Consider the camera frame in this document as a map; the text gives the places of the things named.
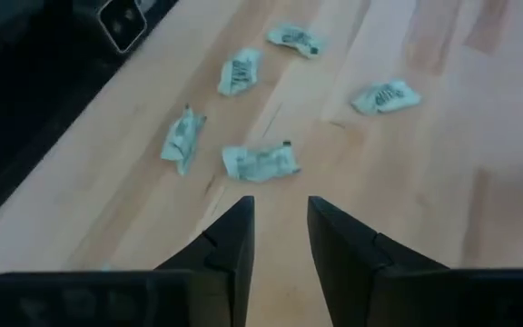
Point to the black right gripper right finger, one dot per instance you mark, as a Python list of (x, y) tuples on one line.
[(343, 272)]

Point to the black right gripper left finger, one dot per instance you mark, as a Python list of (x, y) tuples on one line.
[(225, 272)]

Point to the black table camera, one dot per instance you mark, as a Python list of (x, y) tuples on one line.
[(123, 25)]

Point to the green stevia packet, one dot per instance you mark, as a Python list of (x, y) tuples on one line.
[(183, 138), (386, 96), (239, 72), (295, 40), (260, 162)]

